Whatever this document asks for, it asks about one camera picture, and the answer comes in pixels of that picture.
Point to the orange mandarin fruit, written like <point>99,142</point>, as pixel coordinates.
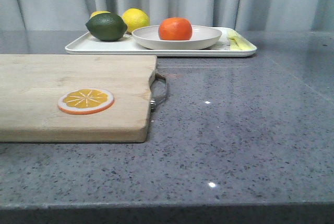
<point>175,29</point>

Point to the white bear print tray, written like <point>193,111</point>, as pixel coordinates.
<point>205,42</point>

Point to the orange slice toy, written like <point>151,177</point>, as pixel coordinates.
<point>85,101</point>

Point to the yellow lemon right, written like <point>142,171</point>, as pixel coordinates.
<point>135,19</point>

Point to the yellow lemon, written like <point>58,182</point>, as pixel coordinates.
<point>98,12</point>
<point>135,19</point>

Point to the yellow plastic fork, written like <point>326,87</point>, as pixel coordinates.
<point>233,44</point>

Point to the yellow plastic spoon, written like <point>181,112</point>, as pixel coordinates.
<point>242,42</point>

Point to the dark green lime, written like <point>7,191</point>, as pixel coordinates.
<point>106,26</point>

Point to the yellow lemon left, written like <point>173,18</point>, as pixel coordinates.
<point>98,12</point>

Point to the wooden cutting board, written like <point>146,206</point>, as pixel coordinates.
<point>31,85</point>

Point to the metal cutting board handle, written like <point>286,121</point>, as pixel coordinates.
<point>157,99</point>

